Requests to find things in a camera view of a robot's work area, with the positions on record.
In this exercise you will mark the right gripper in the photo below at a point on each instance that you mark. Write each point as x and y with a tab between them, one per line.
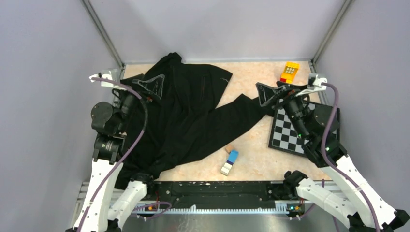
286	91

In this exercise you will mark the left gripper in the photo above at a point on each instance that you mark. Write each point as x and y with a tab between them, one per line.
154	85

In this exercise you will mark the black jacket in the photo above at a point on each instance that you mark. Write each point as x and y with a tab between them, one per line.
186	124

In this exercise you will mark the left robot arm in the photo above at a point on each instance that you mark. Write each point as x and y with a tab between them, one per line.
98	213

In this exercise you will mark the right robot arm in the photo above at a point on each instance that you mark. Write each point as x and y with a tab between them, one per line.
361	209

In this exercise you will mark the yellow red toy block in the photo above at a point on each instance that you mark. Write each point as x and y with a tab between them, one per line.
289	72

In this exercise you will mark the black white chessboard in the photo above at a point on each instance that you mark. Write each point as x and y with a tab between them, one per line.
290	135

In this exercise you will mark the small brown wooden block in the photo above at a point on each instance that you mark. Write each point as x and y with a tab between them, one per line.
229	148

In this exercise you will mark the blue white block stack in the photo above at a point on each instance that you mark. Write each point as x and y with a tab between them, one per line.
226	168

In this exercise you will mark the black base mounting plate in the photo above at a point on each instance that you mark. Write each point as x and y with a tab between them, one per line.
221	195

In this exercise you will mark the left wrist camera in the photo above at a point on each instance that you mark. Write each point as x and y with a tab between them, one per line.
107	78

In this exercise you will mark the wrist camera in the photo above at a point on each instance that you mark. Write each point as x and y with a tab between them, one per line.
316	83
107	78

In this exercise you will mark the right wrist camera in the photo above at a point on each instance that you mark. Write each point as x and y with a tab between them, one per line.
316	83

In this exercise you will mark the aluminium front rail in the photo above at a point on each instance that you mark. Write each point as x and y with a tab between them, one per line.
283	207

